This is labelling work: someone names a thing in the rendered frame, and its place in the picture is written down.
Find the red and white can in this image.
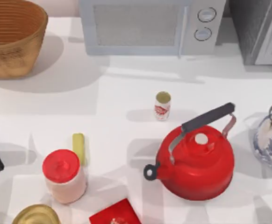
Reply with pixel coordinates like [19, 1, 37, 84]
[154, 91, 172, 121]

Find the yellow flat bar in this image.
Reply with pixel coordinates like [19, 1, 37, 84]
[72, 133, 86, 167]

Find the red kettle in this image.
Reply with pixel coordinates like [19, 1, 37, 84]
[143, 102, 237, 201]

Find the pale microwave oven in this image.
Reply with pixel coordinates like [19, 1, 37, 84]
[78, 0, 227, 59]

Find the pink jar with red lid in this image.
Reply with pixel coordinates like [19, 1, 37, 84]
[42, 149, 88, 204]

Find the microwave knob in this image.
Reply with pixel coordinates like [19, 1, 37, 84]
[197, 7, 217, 23]
[193, 26, 213, 42]

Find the red flat packet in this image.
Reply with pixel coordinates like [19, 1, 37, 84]
[88, 198, 142, 224]

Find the blue and white teapot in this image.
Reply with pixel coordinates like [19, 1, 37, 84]
[253, 98, 272, 173]

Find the gold bowl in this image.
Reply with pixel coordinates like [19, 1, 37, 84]
[11, 204, 62, 224]

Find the woven brown basket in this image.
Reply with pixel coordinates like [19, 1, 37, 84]
[0, 0, 49, 79]

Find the grey cabinet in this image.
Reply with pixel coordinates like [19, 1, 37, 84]
[228, 0, 272, 66]

